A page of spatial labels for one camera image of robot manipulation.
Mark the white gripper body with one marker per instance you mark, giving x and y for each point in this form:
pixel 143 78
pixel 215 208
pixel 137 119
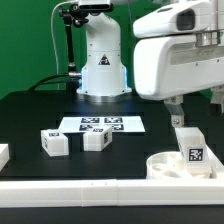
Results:
pixel 171 66

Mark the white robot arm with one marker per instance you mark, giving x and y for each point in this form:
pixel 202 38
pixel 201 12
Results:
pixel 103 48

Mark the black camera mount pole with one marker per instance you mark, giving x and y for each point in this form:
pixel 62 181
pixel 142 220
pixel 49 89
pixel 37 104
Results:
pixel 72 17

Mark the white L-shaped obstacle frame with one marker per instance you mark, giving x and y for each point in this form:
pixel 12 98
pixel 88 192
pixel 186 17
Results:
pixel 112 192

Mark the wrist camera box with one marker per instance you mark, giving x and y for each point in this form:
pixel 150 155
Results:
pixel 177 18

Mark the white tag base sheet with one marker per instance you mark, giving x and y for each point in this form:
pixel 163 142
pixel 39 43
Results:
pixel 130 124

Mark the white block at left edge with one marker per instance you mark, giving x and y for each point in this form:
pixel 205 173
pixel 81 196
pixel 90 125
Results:
pixel 4 155

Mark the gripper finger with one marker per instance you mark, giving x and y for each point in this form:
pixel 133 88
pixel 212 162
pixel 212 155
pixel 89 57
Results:
pixel 217 99
pixel 174 107

